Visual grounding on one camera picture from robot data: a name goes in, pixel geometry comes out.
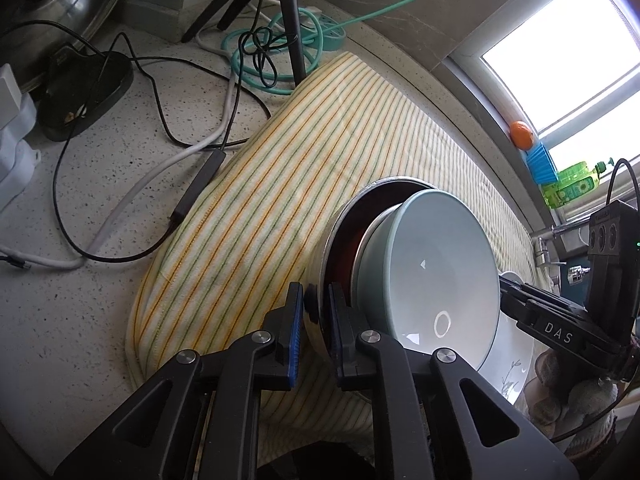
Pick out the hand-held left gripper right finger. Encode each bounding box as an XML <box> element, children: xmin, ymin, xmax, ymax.
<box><xmin>324</xmin><ymin>282</ymin><xmax>578</xmax><ymax>480</ymax></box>

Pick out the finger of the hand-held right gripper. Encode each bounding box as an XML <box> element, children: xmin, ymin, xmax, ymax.
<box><xmin>499</xmin><ymin>275</ymin><xmax>592</xmax><ymax>319</ymax></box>
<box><xmin>499</xmin><ymin>291</ymin><xmax>627</xmax><ymax>379</ymax></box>

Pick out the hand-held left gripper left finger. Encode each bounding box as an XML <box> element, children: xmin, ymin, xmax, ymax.
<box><xmin>54</xmin><ymin>282</ymin><xmax>306</xmax><ymax>480</ymax></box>

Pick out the large stainless steel bowl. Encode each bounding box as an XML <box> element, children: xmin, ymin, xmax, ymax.
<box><xmin>306</xmin><ymin>175</ymin><xmax>441</xmax><ymax>403</ymax></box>

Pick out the mint green ceramic bowl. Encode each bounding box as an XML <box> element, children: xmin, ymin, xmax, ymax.
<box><xmin>354</xmin><ymin>189</ymin><xmax>501</xmax><ymax>372</ymax></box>

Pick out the person's right hand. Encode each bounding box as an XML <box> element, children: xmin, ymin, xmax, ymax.
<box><xmin>524</xmin><ymin>349</ymin><xmax>627</xmax><ymax>457</ymax></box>

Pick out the large white plate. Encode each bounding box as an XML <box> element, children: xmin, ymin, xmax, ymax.
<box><xmin>497</xmin><ymin>270</ymin><xmax>537</xmax><ymax>403</ymax></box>

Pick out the chrome faucet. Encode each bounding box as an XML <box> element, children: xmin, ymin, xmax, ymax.
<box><xmin>532</xmin><ymin>212</ymin><xmax>601</xmax><ymax>268</ymax></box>

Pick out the green dish soap bottle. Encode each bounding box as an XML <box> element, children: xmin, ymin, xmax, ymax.
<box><xmin>542</xmin><ymin>159</ymin><xmax>618</xmax><ymax>210</ymax></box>

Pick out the blue silicone cup stack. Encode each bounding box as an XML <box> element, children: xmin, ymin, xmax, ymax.
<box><xmin>525</xmin><ymin>142</ymin><xmax>560</xmax><ymax>185</ymax></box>

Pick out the orange tangerine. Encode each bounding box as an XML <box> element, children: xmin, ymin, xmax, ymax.
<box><xmin>509</xmin><ymin>121</ymin><xmax>535</xmax><ymax>150</ymax></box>

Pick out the striped yellow cloth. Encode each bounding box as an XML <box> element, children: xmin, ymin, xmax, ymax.
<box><xmin>125</xmin><ymin>52</ymin><xmax>538</xmax><ymax>461</ymax></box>

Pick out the black inline adapter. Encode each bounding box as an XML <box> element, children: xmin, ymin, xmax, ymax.
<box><xmin>170</xmin><ymin>149</ymin><xmax>227</xmax><ymax>226</ymax></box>

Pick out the window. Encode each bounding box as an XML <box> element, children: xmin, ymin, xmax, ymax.
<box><xmin>445</xmin><ymin>0</ymin><xmax>640</xmax><ymax>221</ymax></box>

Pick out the teal round power hub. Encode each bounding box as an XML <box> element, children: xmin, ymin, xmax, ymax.
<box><xmin>300</xmin><ymin>7</ymin><xmax>348</xmax><ymax>52</ymax></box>

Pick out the black tripod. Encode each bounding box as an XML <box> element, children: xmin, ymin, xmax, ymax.
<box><xmin>180</xmin><ymin>0</ymin><xmax>307</xmax><ymax>86</ymax></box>

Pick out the black charging dock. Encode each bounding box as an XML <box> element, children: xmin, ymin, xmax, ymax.
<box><xmin>37</xmin><ymin>42</ymin><xmax>135</xmax><ymax>142</ymax></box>

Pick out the white plastic container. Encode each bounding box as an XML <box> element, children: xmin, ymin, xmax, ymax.
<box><xmin>0</xmin><ymin>62</ymin><xmax>41</xmax><ymax>211</ymax></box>

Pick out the grey metal pot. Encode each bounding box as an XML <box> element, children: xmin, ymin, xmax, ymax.
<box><xmin>0</xmin><ymin>0</ymin><xmax>143</xmax><ymax>93</ymax></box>

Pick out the white cable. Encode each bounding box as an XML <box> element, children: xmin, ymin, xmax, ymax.
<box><xmin>0</xmin><ymin>25</ymin><xmax>237</xmax><ymax>269</ymax></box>

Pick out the teal cable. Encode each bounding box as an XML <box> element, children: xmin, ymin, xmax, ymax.
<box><xmin>220</xmin><ymin>0</ymin><xmax>473</xmax><ymax>96</ymax></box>

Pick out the black cable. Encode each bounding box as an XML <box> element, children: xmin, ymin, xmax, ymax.
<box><xmin>0</xmin><ymin>20</ymin><xmax>281</xmax><ymax>263</ymax></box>

